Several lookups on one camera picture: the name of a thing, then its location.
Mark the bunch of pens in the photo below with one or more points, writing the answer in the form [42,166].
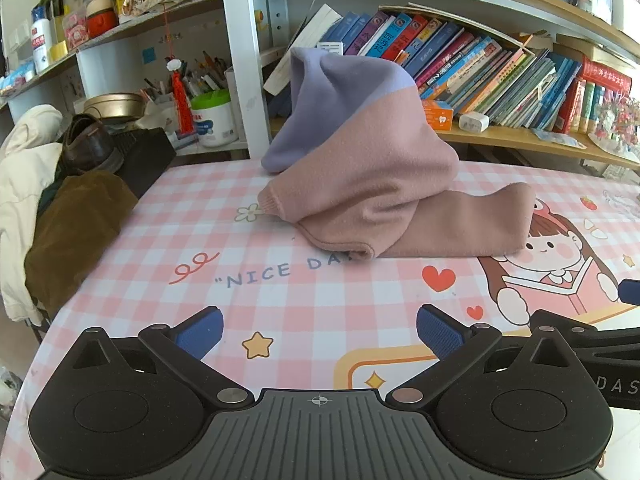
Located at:
[200,77]

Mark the flat orange and white box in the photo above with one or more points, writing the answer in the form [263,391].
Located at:
[437,114]

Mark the red and white thermos bottle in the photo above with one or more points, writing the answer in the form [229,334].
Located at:
[101,17]

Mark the brown leather shoe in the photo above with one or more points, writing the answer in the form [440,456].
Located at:
[87,145]

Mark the red tassel charm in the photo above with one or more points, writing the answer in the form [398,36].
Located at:
[181,97]

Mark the pink checked cartoon tablecloth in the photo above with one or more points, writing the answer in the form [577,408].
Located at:
[300,305]

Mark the white and wooden bookshelf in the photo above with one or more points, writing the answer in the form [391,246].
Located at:
[240,60]

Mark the gold round tin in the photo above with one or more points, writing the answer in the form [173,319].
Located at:
[114,106]

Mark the white jar with green lid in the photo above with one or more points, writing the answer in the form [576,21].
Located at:
[215,120]

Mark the white power adapter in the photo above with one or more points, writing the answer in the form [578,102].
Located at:
[474,123]

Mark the row of colourful books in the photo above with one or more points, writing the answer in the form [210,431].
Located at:
[460,60]

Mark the pink and purple sweater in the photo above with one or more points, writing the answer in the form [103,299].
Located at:
[360,160]

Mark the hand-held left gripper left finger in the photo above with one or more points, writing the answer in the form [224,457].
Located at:
[202,334]

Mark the pink patterned box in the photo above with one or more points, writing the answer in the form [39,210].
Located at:
[76,29]

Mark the black box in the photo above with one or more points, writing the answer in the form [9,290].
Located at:
[145,157]

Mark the cream padded jacket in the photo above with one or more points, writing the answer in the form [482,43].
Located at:
[25,160]

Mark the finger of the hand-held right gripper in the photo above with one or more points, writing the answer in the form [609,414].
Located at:
[567,322]
[631,291]

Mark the bag of colourful items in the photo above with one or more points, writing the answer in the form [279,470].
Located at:
[616,125]

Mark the leaning white paperback book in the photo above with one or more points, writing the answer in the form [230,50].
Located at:
[300,45]

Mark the white lotion bottle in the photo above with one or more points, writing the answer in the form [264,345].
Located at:
[41,42]

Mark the tall white and orange box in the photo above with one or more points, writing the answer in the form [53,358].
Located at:
[330,48]

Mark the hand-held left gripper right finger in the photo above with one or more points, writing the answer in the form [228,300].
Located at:
[439,334]

